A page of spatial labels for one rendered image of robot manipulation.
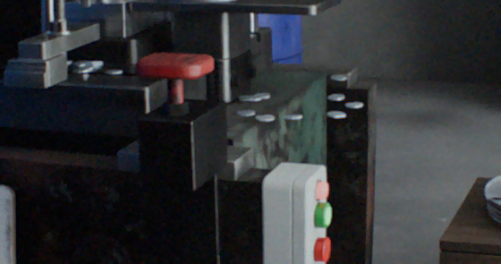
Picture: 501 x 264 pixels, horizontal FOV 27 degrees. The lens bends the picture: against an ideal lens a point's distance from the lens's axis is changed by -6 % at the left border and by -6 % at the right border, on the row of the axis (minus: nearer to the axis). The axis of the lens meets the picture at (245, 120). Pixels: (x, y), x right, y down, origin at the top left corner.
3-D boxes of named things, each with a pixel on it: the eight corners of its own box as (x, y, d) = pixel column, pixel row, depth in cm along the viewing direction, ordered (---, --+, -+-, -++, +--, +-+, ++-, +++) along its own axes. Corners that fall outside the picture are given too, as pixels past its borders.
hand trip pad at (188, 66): (219, 127, 110) (217, 53, 108) (198, 142, 104) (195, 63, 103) (157, 123, 112) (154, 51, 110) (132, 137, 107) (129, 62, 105)
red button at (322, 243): (330, 257, 117) (331, 234, 117) (323, 266, 115) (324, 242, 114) (319, 256, 118) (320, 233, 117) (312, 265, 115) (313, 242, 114)
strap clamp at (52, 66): (107, 61, 137) (106, -18, 134) (45, 88, 121) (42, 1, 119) (68, 60, 139) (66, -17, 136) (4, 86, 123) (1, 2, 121)
